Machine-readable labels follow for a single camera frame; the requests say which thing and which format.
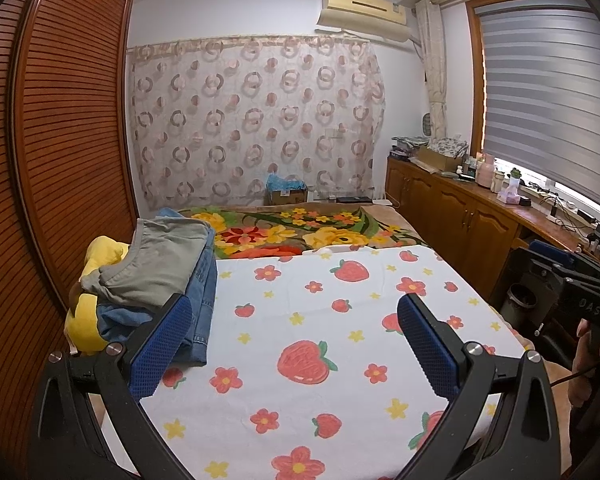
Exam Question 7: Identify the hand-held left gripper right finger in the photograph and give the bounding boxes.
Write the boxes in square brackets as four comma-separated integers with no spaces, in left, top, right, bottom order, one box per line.
[396,292,561,480]

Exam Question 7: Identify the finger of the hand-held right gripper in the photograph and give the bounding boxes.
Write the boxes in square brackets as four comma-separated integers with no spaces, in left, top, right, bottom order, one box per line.
[509,247,573,366]
[527,239,600,282]

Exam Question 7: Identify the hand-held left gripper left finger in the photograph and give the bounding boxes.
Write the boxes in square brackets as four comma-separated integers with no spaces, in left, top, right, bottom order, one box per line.
[30,292,195,480]

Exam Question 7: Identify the grey-green pants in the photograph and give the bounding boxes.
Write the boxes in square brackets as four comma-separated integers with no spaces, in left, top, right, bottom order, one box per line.
[80,217,216,311]

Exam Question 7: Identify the person's right hand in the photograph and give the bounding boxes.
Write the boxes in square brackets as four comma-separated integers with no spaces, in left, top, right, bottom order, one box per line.
[570,317,600,408]

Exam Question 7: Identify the grey trash bin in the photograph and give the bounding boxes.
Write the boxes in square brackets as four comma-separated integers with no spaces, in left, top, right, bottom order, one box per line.
[500,282,538,322]

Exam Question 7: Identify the folded blue jeans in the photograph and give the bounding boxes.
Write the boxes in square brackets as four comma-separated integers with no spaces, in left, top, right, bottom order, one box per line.
[97,206,219,367]

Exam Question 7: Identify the strawberry printed white sheet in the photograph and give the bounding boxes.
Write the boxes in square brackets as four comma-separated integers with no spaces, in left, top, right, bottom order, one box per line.
[87,245,536,480]

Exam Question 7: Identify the yellow garment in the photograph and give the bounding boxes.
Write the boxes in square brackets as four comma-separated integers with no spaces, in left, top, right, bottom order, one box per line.
[64,236,131,357]

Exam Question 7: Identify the pink bottle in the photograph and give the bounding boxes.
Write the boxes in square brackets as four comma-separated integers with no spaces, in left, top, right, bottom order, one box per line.
[476,155,496,190]

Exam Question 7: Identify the long wooden cabinet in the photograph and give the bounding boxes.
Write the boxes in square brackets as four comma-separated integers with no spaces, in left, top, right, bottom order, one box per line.
[385,155,600,311]

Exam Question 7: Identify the open cardboard box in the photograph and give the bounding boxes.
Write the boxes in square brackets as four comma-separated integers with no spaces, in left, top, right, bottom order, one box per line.
[417,146,463,171]

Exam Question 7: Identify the floral printed cloth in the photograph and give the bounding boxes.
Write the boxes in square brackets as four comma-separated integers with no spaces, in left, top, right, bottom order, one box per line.
[430,137,468,154]

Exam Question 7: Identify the grey striped window blind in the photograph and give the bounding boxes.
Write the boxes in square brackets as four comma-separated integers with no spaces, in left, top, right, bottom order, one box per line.
[477,0,600,206]

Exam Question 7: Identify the floral blanket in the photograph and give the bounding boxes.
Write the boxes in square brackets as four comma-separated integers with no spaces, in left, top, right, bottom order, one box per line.
[177,204,571,411]

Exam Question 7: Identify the stack of folded cloths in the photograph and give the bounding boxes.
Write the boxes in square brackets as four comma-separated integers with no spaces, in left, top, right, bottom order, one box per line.
[391,135,428,160]

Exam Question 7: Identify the small cardboard box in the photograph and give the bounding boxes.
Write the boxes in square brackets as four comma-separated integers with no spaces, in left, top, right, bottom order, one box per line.
[266,189,308,207]

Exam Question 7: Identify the tied cream curtain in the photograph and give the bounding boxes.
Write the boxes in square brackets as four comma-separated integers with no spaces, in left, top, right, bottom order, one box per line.
[414,0,448,141]

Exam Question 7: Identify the wooden louvered wardrobe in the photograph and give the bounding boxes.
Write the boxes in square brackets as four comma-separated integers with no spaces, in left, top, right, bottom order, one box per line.
[0,0,141,461]

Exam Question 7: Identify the circle patterned sheer curtain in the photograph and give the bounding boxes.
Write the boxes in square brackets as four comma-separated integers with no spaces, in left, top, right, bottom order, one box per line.
[127,35,387,211]

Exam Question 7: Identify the cream wall air conditioner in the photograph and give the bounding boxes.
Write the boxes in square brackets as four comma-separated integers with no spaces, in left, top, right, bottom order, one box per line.
[316,0,412,42]

